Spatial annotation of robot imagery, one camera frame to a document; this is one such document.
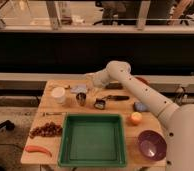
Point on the purple bowl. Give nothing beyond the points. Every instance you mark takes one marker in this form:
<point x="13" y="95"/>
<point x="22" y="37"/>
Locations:
<point x="152" y="145"/>

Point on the white plastic cup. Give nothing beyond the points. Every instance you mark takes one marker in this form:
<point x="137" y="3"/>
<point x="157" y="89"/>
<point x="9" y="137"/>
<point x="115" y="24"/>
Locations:
<point x="58" y="94"/>

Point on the bunch of red grapes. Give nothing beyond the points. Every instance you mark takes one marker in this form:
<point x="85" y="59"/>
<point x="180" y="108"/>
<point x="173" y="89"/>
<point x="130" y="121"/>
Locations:
<point x="47" y="130"/>

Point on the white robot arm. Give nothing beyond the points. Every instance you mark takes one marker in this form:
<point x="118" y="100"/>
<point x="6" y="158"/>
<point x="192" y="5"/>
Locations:
<point x="178" y="120"/>

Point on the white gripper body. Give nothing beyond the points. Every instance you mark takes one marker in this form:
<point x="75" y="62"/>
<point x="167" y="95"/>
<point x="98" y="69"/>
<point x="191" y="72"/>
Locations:
<point x="90" y="80"/>

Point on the small metal measuring cup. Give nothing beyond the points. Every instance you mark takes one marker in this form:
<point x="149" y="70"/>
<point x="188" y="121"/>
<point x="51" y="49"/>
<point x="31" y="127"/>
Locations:
<point x="100" y="104"/>

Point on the orange fruit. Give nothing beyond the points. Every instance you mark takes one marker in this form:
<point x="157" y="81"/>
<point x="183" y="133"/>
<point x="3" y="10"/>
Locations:
<point x="135" y="118"/>

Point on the metal fork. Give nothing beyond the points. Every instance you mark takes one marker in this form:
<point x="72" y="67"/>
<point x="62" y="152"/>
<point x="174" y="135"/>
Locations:
<point x="51" y="114"/>

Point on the dark brown block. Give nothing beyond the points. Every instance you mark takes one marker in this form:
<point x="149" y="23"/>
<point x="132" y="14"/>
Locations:
<point x="114" y="86"/>

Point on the black handled tool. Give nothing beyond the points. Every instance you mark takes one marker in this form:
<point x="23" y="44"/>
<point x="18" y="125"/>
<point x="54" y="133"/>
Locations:
<point x="116" y="97"/>

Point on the blue sponge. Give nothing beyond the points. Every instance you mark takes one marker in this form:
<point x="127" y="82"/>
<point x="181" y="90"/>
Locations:
<point x="140" y="107"/>

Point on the red bowl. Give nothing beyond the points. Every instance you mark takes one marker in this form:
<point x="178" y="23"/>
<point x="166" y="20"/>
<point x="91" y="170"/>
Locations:
<point x="142" y="80"/>

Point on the red chili pepper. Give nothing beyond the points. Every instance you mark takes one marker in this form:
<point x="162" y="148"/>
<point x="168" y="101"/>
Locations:
<point x="33" y="148"/>

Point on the green plastic tray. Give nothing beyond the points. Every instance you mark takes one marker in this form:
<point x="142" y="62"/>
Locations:
<point x="92" y="140"/>

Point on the steel cup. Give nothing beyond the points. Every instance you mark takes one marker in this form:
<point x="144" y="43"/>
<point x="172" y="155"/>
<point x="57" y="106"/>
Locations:
<point x="81" y="98"/>

